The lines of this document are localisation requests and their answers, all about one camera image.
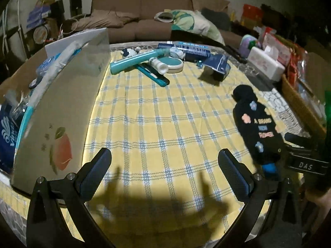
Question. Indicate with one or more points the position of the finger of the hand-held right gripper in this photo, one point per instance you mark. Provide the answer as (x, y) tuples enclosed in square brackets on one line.
[(269, 167), (297, 137)]

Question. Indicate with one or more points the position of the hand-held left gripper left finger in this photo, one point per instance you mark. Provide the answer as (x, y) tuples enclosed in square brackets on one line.
[(94, 175)]

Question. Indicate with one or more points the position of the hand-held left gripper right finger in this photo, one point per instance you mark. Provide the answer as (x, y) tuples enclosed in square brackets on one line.
[(232, 178)]

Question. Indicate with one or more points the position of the black printed sock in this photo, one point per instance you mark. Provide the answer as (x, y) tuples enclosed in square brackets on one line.
[(258, 124)]

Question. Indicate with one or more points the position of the cardboard box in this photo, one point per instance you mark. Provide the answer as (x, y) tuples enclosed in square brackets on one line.
[(64, 103)]

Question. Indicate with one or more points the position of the person's right forearm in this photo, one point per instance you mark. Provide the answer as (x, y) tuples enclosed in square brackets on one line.
[(320, 204)]

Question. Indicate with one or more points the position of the wicker basket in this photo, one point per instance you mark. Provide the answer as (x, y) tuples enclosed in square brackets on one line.
[(294, 100)]

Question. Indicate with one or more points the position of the yellow checked tablecloth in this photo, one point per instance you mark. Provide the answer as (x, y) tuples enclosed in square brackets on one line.
[(279, 103)]

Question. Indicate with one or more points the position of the black flat case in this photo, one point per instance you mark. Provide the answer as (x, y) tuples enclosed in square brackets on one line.
[(261, 82)]

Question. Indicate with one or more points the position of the red foil packets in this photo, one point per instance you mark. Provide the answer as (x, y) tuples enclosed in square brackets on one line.
[(294, 64)]

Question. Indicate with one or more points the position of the beige armchair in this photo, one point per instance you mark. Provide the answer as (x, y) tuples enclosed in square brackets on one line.
[(316, 62)]

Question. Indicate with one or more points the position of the white tissue box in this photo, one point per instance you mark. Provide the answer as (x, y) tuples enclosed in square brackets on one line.
[(263, 62)]

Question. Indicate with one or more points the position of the dark blue tissue pack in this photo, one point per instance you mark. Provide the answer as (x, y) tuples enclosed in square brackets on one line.
[(9, 137)]

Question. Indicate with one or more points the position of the pink patterned package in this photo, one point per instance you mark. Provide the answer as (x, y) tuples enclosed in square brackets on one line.
[(278, 44)]

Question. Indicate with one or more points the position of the black remote control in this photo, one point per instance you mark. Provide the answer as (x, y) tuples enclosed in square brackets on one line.
[(235, 54)]

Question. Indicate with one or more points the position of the purple plush toy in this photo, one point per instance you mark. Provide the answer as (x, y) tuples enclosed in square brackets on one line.
[(247, 44)]

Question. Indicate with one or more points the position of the open dark blue carton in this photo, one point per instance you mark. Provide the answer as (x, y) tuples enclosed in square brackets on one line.
[(217, 67)]

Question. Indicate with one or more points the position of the long teal tube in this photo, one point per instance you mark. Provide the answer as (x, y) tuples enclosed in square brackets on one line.
[(129, 63)]

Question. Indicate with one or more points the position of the stack of blue packets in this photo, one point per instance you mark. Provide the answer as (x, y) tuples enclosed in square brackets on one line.
[(49, 64)]

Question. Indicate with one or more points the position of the black white cow figurine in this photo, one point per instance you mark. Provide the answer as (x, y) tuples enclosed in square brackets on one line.
[(128, 53)]

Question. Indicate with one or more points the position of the small white bottle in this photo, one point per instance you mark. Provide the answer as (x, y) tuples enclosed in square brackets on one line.
[(159, 66)]

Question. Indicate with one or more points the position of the round teal compact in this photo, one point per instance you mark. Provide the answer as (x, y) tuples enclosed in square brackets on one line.
[(174, 63)]

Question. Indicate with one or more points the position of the long dark blue box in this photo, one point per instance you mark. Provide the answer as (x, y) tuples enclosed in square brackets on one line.
[(194, 53)]

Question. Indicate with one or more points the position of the red box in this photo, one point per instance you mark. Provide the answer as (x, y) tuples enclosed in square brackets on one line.
[(252, 14)]

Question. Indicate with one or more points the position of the white blue figurine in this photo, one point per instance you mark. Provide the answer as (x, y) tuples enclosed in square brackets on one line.
[(177, 53)]

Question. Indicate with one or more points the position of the white blue toothpaste box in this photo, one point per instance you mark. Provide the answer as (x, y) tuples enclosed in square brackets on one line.
[(191, 43)]

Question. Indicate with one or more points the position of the dark cushion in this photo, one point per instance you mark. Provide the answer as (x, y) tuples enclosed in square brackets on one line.
[(216, 19)]

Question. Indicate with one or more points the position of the round clear lid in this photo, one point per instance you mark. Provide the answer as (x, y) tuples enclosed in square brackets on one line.
[(41, 35)]

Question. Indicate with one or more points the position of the floral pillow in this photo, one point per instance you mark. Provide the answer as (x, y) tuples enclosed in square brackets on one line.
[(199, 23)]

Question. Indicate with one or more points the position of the brown blanket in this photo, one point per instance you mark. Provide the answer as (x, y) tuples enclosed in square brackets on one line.
[(103, 20)]

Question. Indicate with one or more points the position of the purple box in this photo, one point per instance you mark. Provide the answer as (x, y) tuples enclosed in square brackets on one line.
[(38, 16)]

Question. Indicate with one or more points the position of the black speaker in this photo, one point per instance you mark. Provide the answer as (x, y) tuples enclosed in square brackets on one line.
[(57, 9)]

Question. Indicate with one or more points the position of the brown sofa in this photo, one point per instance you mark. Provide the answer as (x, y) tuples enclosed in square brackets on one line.
[(165, 0)]

